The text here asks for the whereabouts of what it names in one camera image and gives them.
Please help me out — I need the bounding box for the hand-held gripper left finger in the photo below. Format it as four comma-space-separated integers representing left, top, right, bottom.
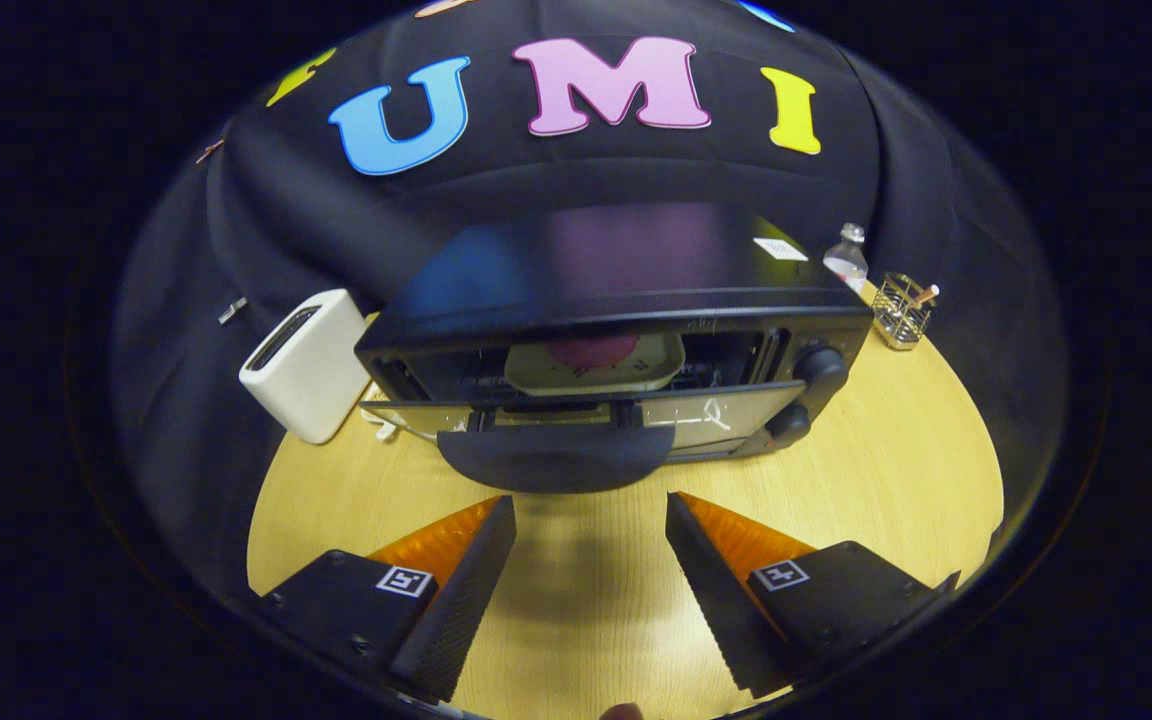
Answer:
258, 495, 518, 704

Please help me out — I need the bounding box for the cream square plate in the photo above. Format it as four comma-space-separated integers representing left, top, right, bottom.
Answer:
504, 335, 687, 396

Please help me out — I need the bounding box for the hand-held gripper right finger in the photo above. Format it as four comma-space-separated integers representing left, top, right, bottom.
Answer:
665, 491, 962, 699

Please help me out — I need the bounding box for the wire basket holder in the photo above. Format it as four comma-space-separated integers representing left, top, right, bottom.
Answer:
871, 272, 937, 351

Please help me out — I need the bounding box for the small clear bottle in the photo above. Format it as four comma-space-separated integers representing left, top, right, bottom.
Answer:
823, 223, 869, 293

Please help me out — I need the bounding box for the white pop-up toaster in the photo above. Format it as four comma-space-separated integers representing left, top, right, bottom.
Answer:
239, 289, 374, 445

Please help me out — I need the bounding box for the pink ham slice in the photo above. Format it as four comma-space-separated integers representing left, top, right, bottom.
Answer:
548, 336, 640, 373

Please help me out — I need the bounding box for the black backdrop cloth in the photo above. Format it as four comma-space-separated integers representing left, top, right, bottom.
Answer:
108, 0, 1067, 601

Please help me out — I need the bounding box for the black toaster oven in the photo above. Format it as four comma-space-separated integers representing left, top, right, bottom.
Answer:
354, 205, 875, 495

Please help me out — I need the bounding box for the small dish of beans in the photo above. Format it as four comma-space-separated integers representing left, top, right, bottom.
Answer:
364, 395, 407, 442

